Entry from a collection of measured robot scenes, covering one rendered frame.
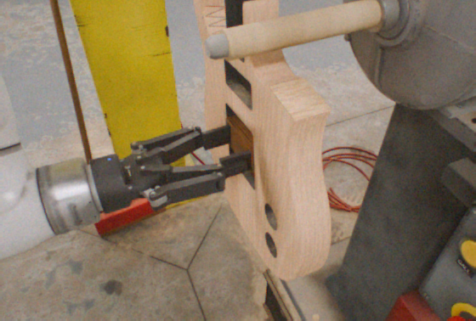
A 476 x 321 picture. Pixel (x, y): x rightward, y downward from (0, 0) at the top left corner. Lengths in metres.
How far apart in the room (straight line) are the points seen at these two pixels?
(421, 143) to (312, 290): 0.68
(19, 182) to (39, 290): 1.28
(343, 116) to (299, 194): 1.90
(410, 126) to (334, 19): 0.38
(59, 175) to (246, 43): 0.28
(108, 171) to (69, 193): 0.05
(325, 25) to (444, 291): 0.36
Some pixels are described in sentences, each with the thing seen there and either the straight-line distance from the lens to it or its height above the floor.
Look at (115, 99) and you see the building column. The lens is 1.50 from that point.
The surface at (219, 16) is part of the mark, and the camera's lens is 0.64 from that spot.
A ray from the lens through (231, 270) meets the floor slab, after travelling 1.68.
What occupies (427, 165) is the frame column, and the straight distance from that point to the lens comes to 0.80.
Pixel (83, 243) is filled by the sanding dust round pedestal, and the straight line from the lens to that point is 1.86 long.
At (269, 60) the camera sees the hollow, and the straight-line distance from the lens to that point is 0.50.
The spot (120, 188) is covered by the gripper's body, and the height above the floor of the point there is 1.07.
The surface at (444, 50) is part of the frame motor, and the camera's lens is 0.50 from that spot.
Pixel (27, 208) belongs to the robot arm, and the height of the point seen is 1.08.
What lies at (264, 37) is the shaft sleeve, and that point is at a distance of 0.43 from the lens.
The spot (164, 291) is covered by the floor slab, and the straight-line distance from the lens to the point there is 1.66.
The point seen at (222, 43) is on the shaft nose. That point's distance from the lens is 0.42.
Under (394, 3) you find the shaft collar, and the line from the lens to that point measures 0.51.
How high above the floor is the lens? 1.47
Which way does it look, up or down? 44 degrees down
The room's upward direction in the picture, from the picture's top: straight up
